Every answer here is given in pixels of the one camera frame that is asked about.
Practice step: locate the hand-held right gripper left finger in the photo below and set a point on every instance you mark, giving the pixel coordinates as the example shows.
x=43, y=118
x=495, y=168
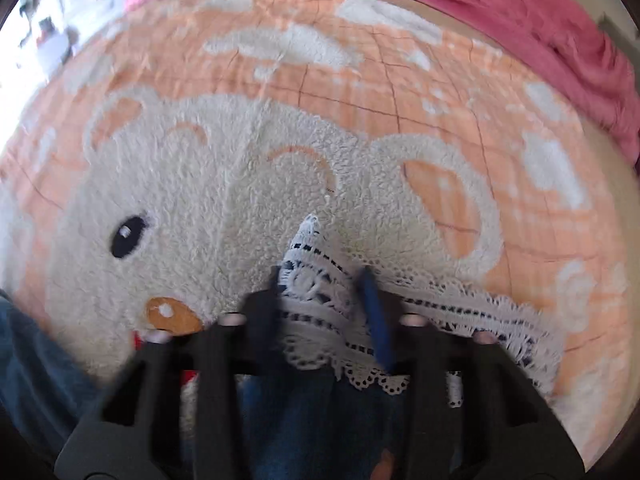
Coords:
x=267, y=310

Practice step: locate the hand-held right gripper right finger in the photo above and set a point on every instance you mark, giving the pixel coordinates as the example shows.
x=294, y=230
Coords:
x=376, y=315

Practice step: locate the blue denim pants lace trim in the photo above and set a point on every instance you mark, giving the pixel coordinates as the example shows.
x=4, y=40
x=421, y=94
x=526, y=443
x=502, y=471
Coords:
x=320, y=290

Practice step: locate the orange bear printed blanket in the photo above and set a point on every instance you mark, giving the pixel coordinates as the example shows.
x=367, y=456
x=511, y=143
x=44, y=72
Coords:
x=350, y=110

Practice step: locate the pink duvet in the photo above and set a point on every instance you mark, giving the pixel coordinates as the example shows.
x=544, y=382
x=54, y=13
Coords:
x=500, y=0

